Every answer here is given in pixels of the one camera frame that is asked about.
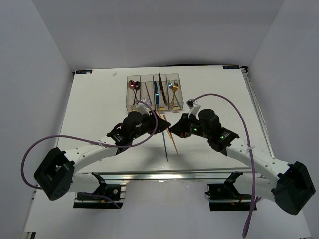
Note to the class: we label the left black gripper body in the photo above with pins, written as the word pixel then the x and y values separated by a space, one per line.
pixel 148 126

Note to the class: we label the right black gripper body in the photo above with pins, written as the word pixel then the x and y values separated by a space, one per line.
pixel 193 127

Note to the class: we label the orange chopstick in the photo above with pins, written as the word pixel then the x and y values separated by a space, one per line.
pixel 171 137
pixel 162 116

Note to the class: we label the black spoon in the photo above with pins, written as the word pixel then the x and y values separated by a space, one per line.
pixel 137 86

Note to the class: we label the blue knife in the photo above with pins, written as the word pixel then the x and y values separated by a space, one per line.
pixel 156 93

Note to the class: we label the rainbow spoon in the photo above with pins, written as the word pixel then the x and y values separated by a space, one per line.
pixel 132 87

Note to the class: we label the black knife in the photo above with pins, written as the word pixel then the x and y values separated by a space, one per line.
pixel 162 88

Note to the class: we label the rainbow fork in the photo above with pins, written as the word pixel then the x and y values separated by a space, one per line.
pixel 170 84

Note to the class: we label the gold fork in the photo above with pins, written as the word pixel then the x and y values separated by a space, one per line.
pixel 175 88

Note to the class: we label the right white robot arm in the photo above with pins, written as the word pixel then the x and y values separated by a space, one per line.
pixel 288 185

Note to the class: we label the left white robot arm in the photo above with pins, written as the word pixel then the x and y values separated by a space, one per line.
pixel 59 171

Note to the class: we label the clear container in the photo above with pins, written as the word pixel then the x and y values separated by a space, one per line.
pixel 162 106
pixel 130 95
pixel 150 84
pixel 172 77

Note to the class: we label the right blue corner sticker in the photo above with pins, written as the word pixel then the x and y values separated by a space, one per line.
pixel 228 67

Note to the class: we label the blue corner sticker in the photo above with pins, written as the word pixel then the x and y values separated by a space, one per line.
pixel 83 71
pixel 228 67

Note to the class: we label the left blue corner sticker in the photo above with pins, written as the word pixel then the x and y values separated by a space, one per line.
pixel 83 71

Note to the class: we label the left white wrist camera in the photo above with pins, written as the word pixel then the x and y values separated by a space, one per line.
pixel 142 106

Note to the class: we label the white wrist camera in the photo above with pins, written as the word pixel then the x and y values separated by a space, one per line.
pixel 194 107
pixel 142 106

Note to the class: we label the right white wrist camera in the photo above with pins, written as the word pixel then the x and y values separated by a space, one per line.
pixel 194 107

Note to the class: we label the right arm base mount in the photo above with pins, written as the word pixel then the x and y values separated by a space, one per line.
pixel 224 197

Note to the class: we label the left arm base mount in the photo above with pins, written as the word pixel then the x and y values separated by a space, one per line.
pixel 93 192

